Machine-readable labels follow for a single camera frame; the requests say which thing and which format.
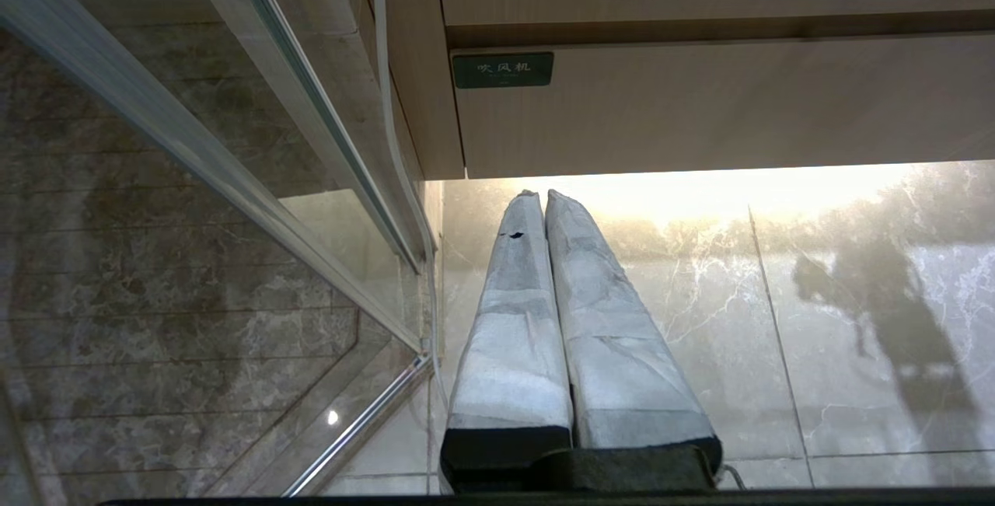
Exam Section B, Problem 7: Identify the chrome floor rail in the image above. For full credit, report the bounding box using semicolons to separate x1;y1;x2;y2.
284;354;436;497

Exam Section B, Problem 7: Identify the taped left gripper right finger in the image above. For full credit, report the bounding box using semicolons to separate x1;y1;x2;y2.
546;190;724;485

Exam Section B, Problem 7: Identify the green label sign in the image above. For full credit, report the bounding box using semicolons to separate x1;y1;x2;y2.
452;52;555;89

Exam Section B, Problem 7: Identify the clear glass shower panel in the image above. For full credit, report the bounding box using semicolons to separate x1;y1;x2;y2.
0;0;440;506

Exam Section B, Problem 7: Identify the light wooden vanity drawer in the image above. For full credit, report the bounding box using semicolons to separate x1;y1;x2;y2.
449;30;995;180

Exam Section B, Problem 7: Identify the aluminium shower track rail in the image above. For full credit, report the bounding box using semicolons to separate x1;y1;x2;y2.
171;0;442;274

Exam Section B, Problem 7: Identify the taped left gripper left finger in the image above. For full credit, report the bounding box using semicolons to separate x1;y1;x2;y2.
439;191;574;492

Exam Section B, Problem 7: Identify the thin white cable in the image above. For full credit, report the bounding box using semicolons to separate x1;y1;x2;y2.
361;0;452;414

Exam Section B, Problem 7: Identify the aluminium glass door bar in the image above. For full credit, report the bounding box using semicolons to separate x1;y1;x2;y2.
0;0;427;353

